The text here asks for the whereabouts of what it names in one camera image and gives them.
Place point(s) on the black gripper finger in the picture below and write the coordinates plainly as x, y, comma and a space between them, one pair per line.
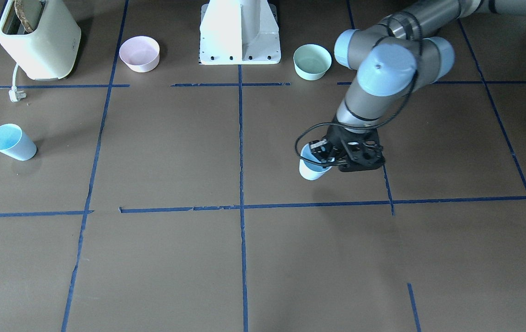
318, 153

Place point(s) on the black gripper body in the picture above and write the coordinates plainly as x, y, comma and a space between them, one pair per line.
335, 139

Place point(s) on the light blue cup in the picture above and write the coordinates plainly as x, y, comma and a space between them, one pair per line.
310, 167

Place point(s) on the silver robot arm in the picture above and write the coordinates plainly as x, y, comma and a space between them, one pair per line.
392, 59

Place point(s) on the green bowl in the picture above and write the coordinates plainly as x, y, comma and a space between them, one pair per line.
312, 61

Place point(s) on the pink bowl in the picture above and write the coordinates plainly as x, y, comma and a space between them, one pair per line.
140, 53

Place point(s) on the cream toaster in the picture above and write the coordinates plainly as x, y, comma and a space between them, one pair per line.
49, 52

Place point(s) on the toast slice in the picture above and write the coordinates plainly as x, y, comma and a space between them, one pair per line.
29, 13

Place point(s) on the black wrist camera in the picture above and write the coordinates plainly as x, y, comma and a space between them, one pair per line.
361, 152

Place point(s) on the white pedestal column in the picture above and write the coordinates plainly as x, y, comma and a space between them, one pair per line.
239, 32

